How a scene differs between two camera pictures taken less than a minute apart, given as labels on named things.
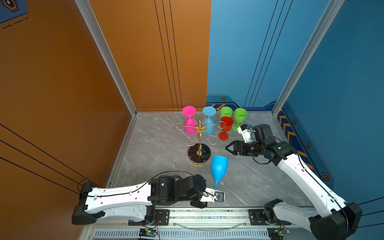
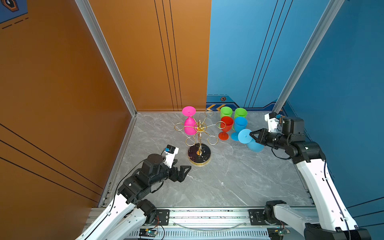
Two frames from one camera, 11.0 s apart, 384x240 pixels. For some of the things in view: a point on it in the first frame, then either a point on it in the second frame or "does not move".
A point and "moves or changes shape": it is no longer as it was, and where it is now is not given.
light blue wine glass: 219,165 to 240,123
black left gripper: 200,204 to 181,175
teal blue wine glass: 208,126 moves or changes shape
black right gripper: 236,144 to 261,137
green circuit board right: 276,233 does not move
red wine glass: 226,123 does not move
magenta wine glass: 190,126 does not move
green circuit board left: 147,232 does not move
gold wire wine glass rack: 200,153 does not move
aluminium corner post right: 333,7 does not move
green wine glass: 226,111 does not move
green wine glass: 240,115 does not move
